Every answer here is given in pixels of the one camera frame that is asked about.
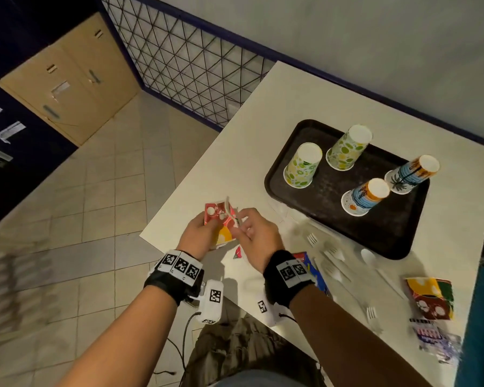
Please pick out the person's right hand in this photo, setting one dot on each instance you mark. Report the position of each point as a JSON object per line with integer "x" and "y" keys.
{"x": 260, "y": 241}

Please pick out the person's left hand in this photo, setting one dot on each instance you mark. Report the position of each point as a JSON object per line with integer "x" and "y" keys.
{"x": 195, "y": 236}

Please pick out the person's right fingers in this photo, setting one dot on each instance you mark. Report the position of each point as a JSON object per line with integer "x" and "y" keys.
{"x": 242, "y": 223}

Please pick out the person's left fingers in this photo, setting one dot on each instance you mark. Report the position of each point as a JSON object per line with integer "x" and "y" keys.
{"x": 217, "y": 224}

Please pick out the white plastic utensil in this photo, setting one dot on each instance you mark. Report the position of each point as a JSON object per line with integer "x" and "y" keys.
{"x": 228, "y": 209}

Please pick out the person's left forearm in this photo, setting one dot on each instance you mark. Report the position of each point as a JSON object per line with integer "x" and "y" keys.
{"x": 125, "y": 342}

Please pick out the person's right forearm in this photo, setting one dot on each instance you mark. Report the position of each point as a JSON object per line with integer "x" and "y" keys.
{"x": 347, "y": 342}

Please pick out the small red paper scrap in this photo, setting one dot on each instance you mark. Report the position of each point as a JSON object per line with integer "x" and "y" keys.
{"x": 237, "y": 253}

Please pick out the black left wristband with markers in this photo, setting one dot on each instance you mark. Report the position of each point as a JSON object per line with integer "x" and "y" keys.
{"x": 173, "y": 274}

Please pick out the black wristband with markers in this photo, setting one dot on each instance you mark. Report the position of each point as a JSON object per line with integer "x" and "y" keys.
{"x": 173, "y": 274}
{"x": 286, "y": 276}

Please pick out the black right wristband with markers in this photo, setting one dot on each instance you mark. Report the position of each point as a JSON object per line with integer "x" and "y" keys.
{"x": 286, "y": 276}

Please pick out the white plastic fork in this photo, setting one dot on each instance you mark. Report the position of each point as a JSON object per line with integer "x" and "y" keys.
{"x": 312, "y": 238}
{"x": 372, "y": 314}
{"x": 334, "y": 274}
{"x": 335, "y": 254}

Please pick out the green patterned paper cup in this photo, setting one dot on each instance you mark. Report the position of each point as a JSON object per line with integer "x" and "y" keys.
{"x": 347, "y": 148}
{"x": 303, "y": 165}

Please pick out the blue red packet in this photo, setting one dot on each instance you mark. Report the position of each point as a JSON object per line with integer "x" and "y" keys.
{"x": 315, "y": 274}

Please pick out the black plastic tray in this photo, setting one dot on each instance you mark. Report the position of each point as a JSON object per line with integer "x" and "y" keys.
{"x": 338, "y": 197}

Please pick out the blue orange palm paper cup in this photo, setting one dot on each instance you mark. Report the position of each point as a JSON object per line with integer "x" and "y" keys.
{"x": 365, "y": 197}
{"x": 412, "y": 174}

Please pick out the person's olive trousers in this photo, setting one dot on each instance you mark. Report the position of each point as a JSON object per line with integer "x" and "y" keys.
{"x": 246, "y": 354}

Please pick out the white plastic spoon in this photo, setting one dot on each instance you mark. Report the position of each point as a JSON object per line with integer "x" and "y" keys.
{"x": 369, "y": 257}

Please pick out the yellow red patterned paper cup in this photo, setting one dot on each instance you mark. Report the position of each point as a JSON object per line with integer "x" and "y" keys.
{"x": 429, "y": 296}

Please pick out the tan metal cabinet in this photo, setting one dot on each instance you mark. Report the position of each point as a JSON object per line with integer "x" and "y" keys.
{"x": 76, "y": 80}

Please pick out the clear printed plastic wrapper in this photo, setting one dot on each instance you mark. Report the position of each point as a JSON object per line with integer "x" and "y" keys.
{"x": 435, "y": 338}

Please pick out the dark blue locker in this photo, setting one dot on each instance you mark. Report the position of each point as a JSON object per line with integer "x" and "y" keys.
{"x": 16, "y": 116}

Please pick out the teal furniture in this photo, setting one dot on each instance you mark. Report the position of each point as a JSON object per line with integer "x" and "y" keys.
{"x": 480, "y": 330}

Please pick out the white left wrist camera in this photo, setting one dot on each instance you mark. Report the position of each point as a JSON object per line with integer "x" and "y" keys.
{"x": 210, "y": 302}

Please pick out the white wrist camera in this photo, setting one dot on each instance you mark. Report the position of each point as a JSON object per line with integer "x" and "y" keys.
{"x": 271, "y": 310}
{"x": 210, "y": 302}

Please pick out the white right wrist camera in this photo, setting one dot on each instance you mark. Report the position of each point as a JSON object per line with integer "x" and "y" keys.
{"x": 271, "y": 310}

